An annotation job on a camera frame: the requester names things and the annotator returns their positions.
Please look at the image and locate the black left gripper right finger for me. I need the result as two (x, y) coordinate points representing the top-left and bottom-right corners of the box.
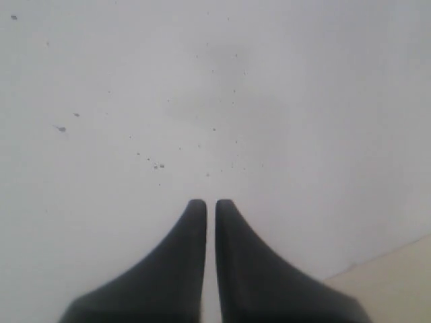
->
(215, 199), (371, 322)

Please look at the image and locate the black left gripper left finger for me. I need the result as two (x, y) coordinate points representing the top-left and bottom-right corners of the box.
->
(61, 199), (207, 322)

